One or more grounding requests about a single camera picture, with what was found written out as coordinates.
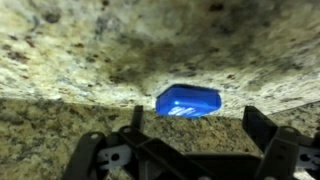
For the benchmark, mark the blue dental floss box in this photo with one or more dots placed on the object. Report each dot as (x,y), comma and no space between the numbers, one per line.
(187,101)

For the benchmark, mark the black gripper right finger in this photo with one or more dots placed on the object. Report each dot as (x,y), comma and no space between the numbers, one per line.
(284,148)

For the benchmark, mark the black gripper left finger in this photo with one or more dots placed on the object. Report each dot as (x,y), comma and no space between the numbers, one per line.
(141,157)

